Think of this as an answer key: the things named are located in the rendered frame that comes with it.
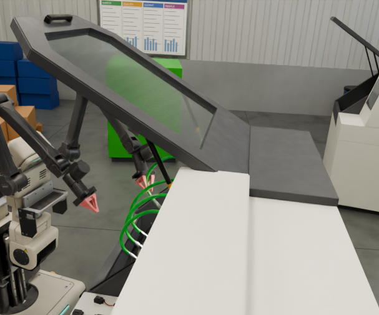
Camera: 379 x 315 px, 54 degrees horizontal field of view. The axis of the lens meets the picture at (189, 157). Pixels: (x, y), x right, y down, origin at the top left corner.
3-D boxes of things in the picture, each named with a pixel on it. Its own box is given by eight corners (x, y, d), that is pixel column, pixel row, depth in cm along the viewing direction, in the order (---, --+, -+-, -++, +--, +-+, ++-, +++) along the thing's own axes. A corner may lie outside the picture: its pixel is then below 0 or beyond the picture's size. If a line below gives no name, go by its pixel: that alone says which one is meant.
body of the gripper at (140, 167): (156, 173, 184) (152, 160, 187) (138, 174, 177) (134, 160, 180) (149, 179, 188) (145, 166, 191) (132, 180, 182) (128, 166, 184)
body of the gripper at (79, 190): (87, 194, 154) (76, 180, 154) (74, 205, 160) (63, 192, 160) (97, 188, 160) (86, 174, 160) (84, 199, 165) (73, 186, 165)
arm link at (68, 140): (88, 80, 207) (74, 78, 198) (106, 87, 201) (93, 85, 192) (68, 156, 216) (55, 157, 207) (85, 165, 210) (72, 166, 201)
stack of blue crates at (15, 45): (-13, 106, 738) (-22, 42, 693) (0, 100, 783) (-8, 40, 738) (50, 110, 734) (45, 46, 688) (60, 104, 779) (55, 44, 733)
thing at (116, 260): (133, 237, 214) (133, 212, 208) (141, 238, 213) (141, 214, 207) (90, 320, 157) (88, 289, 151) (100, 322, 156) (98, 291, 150)
